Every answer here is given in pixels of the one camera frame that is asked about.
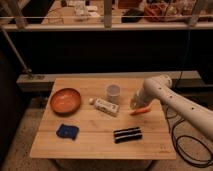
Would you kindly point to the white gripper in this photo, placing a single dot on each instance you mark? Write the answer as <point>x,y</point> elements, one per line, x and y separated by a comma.
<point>135,102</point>

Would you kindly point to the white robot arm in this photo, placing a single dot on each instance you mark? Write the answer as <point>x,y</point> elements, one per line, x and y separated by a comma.
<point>159,87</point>

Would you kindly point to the orange ceramic bowl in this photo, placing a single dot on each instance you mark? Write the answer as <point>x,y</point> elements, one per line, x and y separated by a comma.
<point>65,101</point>

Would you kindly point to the clear plastic cup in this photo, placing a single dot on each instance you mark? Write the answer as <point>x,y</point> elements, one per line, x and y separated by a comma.
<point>113,93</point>

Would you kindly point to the white tube with cap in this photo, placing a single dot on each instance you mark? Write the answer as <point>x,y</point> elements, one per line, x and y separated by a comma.
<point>104,106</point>

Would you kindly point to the wooden table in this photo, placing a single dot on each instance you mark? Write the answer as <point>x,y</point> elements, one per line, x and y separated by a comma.
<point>95,139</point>

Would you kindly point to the blue cloth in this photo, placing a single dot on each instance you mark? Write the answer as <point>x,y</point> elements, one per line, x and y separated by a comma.
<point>67,131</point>

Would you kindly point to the black object on shelf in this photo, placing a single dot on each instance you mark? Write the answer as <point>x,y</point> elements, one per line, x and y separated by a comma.
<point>132,16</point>

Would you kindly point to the red basket on shelf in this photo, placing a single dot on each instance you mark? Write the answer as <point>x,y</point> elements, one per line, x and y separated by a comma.
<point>161,12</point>

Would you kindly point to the diagonal metal pole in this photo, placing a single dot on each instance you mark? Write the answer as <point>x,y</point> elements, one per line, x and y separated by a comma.
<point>26,69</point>

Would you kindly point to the grey metal rail base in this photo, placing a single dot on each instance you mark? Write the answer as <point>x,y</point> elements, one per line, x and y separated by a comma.
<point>44,82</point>

